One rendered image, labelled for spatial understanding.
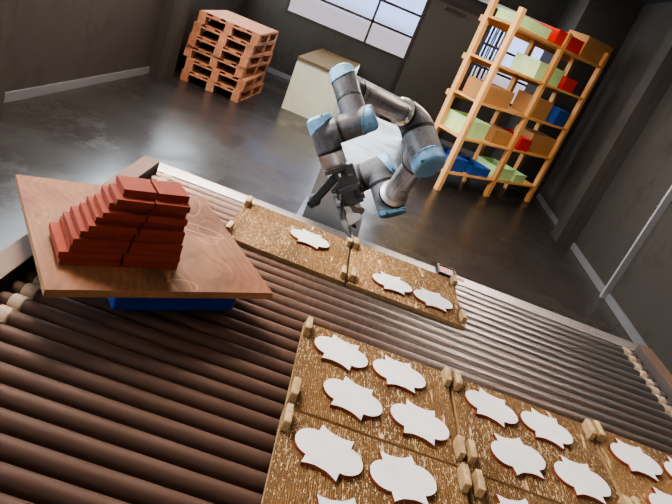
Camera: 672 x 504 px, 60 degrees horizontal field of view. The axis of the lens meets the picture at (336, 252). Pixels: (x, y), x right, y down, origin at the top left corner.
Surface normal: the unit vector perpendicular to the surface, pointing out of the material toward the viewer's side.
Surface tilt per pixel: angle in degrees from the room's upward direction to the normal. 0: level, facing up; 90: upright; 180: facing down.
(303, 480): 0
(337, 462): 0
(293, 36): 90
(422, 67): 90
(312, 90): 90
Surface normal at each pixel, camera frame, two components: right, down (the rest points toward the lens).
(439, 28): -0.13, 0.37
